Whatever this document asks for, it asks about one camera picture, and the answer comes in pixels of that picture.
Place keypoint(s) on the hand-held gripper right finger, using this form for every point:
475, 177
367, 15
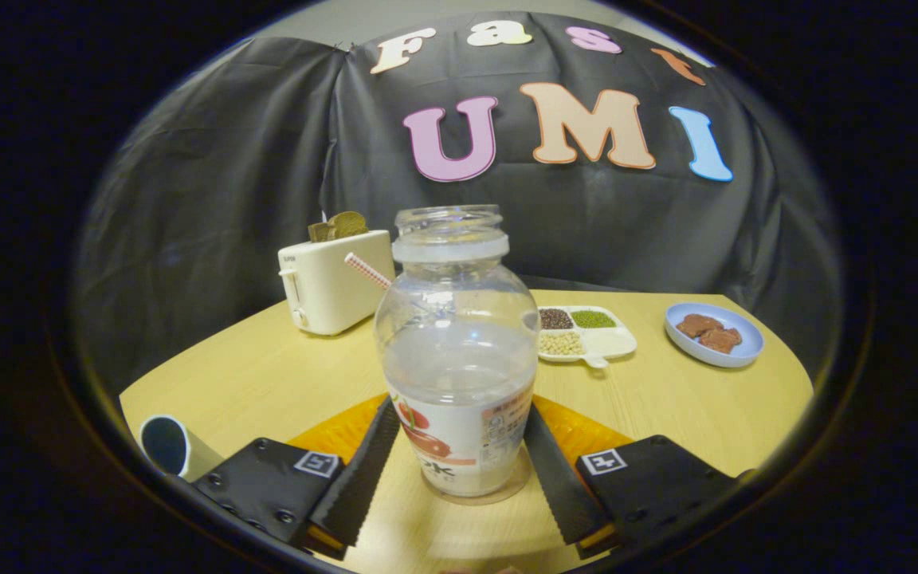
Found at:
562, 494

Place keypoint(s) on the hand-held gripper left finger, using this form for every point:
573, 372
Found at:
363, 486

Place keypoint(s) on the clear juice bottle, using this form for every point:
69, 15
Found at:
459, 375

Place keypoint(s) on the wooden table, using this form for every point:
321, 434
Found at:
268, 375

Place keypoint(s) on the heap of pale beans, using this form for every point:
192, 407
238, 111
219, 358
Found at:
561, 344

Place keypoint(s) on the white divided dish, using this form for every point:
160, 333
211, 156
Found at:
610, 343

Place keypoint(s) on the heap of dark brown beans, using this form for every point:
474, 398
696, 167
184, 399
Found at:
556, 319

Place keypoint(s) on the heap of green beans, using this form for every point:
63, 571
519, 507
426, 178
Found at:
593, 319

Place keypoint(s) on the white toaster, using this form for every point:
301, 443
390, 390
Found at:
331, 295

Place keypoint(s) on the brown cookie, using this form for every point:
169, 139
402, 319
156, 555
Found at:
696, 324
722, 340

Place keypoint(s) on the light blue plate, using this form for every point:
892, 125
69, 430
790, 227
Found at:
738, 351

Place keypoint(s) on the brown toast slice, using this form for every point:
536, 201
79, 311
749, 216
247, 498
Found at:
346, 225

